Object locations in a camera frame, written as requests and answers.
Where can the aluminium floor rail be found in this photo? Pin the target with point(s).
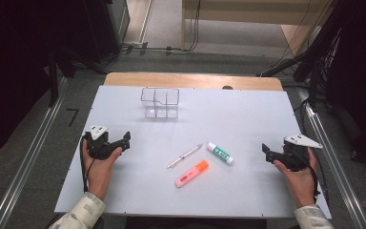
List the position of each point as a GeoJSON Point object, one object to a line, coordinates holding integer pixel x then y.
{"type": "Point", "coordinates": [28, 165]}
{"type": "Point", "coordinates": [333, 165]}

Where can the white green glue stick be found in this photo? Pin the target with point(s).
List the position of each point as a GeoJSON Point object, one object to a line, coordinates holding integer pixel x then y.
{"type": "Point", "coordinates": [220, 153]}

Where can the white board sheet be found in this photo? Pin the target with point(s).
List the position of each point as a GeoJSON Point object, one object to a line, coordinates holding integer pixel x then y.
{"type": "Point", "coordinates": [203, 127]}

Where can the silver pen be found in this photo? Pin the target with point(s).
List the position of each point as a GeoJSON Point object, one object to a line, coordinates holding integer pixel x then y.
{"type": "Point", "coordinates": [184, 156]}

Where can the light wooden bench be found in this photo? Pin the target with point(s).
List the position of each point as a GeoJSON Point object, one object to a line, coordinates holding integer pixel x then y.
{"type": "Point", "coordinates": [251, 12]}

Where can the person's left hand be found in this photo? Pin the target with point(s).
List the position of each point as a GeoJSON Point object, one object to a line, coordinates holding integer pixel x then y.
{"type": "Point", "coordinates": [100, 173]}

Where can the person's right hand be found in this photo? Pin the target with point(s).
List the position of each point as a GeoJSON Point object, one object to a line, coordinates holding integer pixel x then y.
{"type": "Point", "coordinates": [298, 184]}

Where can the wooden table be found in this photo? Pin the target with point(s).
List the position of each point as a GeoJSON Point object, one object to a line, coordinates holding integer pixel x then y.
{"type": "Point", "coordinates": [190, 80]}

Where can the black tripod stand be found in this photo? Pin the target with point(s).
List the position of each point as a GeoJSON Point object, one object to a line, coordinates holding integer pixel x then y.
{"type": "Point", "coordinates": [53, 79]}

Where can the orange highlighter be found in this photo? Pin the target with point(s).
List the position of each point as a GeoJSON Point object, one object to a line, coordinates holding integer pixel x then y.
{"type": "Point", "coordinates": [191, 174]}

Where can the dark cabinet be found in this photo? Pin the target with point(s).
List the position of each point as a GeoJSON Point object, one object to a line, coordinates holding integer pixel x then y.
{"type": "Point", "coordinates": [108, 25]}

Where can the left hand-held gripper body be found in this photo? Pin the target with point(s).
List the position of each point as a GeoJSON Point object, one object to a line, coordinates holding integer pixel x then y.
{"type": "Point", "coordinates": [99, 147]}

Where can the clear plastic pen organiser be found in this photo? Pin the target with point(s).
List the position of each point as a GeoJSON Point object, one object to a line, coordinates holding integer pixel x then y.
{"type": "Point", "coordinates": [160, 103]}

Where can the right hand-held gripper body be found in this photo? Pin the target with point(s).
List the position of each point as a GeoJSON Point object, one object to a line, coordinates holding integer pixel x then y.
{"type": "Point", "coordinates": [295, 154]}

